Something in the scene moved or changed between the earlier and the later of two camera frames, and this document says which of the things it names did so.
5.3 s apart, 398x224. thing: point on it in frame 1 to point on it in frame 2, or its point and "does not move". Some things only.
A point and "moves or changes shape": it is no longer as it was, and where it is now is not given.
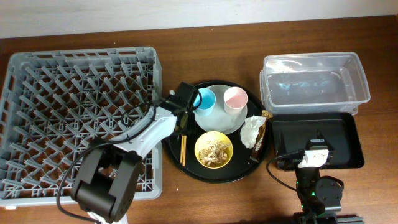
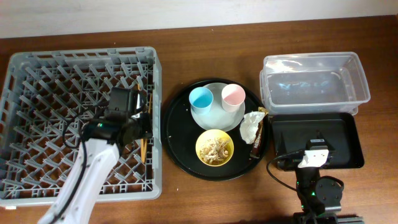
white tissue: [249, 131] moves or changes shape
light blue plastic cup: [206, 108] does not move
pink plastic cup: [236, 100] moves or changes shape
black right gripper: [295, 145] does not move
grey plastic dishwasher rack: [55, 105] does not move
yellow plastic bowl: [213, 149] does not move
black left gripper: [189, 101] to [145, 130]
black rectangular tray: [293, 132] does not move
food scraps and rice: [214, 153] does not move
